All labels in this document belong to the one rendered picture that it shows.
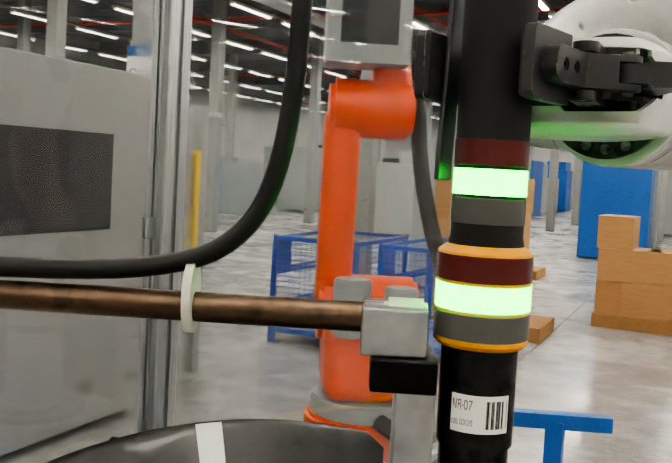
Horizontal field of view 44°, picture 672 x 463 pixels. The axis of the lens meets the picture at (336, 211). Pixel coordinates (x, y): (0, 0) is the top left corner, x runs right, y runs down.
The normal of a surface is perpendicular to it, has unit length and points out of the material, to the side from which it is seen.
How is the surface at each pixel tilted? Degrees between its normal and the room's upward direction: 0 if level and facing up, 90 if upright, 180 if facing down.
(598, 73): 90
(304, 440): 36
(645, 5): 104
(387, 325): 90
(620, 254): 90
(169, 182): 90
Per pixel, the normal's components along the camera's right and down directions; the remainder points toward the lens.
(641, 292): -0.38, 0.03
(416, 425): -0.04, 0.05
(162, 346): 0.79, 0.07
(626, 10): 0.07, 0.26
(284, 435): 0.18, -0.77
